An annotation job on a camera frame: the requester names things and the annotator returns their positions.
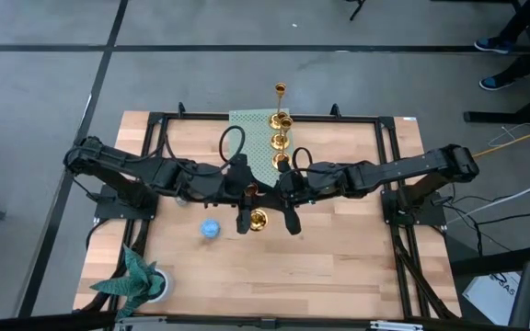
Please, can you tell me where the black furniture base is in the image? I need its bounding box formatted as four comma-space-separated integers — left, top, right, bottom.
463, 86, 530, 126

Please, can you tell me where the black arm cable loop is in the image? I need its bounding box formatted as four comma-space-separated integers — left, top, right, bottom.
218, 124, 247, 169
291, 146, 315, 172

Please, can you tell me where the black right arm cable loop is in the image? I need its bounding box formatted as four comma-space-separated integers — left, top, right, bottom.
291, 146, 315, 172

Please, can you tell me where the thick white cable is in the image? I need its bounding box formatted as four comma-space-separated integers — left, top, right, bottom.
446, 173, 530, 222

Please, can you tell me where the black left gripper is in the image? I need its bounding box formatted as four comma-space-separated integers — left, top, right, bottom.
221, 154, 266, 235

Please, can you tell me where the black table frame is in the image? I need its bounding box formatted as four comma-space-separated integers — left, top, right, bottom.
108, 109, 459, 323

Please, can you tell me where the green succulent plant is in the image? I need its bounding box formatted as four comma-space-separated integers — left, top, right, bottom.
89, 245, 166, 319

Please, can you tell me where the black frame bar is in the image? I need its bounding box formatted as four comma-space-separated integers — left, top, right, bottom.
0, 311, 530, 331

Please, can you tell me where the yellow cable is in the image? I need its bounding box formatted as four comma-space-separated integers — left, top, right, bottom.
473, 120, 530, 159

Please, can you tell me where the person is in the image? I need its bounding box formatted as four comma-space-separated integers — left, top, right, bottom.
474, 0, 530, 92

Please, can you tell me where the gold candlestick holder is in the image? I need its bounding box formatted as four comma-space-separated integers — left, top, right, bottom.
245, 182, 269, 233
268, 82, 289, 131
271, 116, 294, 170

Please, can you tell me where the gold bowl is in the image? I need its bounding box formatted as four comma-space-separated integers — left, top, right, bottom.
270, 111, 290, 151

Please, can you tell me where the blue shoe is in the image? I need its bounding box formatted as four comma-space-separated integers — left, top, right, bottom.
474, 36, 514, 55
478, 75, 510, 92

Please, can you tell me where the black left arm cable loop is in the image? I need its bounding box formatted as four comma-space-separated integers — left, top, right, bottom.
218, 124, 247, 169

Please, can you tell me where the black tripod leg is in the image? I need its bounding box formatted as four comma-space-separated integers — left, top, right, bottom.
345, 0, 368, 22

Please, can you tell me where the white printed box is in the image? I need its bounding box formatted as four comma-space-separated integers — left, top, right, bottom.
461, 270, 524, 326

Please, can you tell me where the green perforated metal shelf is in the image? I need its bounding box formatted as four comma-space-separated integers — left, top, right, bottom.
227, 108, 294, 188

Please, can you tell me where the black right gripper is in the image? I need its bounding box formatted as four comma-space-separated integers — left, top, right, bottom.
276, 167, 315, 236

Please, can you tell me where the white plant pot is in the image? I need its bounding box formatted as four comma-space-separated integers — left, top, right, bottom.
147, 268, 175, 304

